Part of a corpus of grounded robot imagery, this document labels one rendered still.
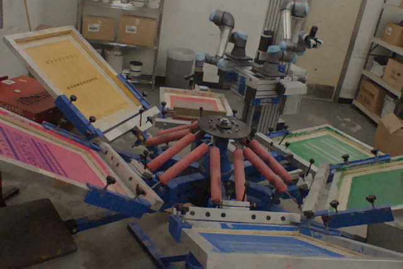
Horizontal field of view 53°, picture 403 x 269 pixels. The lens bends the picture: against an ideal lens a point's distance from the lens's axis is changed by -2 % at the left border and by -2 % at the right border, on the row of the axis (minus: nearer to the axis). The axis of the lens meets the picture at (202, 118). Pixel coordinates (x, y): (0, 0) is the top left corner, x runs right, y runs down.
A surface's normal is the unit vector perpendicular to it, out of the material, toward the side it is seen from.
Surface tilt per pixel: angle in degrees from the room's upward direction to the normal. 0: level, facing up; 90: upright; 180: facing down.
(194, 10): 90
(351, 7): 90
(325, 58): 90
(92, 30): 91
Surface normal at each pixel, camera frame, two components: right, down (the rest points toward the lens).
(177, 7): 0.11, 0.40
